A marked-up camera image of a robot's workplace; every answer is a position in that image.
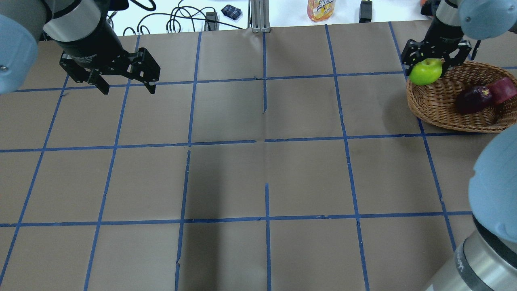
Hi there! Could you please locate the woven wicker basket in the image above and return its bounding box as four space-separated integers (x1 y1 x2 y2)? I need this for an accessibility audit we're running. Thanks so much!
406 61 517 133

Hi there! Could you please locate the dark red apple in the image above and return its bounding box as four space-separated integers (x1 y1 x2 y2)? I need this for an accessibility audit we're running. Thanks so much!
455 85 492 114

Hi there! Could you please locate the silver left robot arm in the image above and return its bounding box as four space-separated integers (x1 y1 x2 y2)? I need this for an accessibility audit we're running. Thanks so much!
0 0 161 94

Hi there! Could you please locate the black power adapter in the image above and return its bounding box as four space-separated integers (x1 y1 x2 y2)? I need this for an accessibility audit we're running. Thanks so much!
358 0 373 23

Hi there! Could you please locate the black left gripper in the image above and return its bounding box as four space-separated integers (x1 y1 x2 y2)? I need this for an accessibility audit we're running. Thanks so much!
59 38 161 95

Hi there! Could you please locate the aluminium frame post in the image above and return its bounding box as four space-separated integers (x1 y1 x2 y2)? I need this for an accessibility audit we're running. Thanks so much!
248 0 271 33

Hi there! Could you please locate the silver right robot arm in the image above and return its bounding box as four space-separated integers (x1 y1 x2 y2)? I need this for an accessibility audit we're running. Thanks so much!
401 0 516 291

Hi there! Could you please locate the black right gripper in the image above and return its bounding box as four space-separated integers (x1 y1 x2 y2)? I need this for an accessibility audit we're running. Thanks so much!
401 18 472 77

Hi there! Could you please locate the small dark blue pouch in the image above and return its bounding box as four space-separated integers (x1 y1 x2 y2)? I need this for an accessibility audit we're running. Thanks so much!
221 5 243 21

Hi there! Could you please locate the green apple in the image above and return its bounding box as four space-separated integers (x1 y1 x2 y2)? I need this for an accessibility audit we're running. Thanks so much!
409 58 443 85

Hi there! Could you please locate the yellow juice bottle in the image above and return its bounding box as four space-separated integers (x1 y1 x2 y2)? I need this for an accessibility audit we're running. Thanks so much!
307 0 336 22

